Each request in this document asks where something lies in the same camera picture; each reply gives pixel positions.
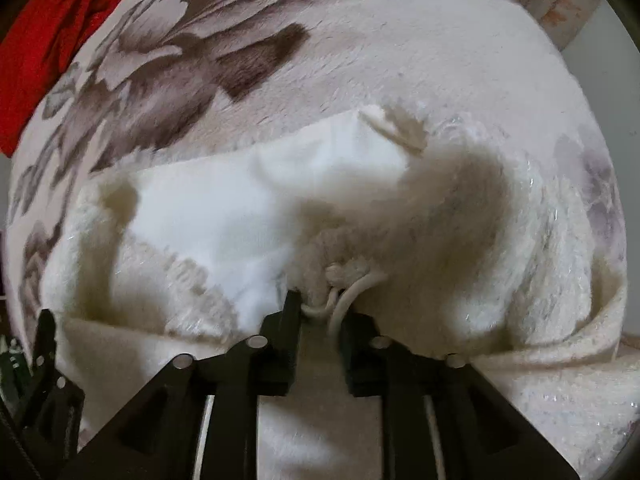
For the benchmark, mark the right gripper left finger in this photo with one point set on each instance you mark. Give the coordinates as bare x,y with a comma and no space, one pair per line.
198,419

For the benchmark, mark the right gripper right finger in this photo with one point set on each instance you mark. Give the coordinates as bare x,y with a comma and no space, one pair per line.
441,420

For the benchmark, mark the floral purple bed blanket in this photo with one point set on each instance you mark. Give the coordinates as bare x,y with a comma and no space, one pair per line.
176,79

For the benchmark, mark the red quilt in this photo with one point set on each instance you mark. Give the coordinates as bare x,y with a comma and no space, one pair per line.
36,51

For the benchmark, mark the white knit cardigan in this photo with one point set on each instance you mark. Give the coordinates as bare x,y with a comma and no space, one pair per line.
454,237

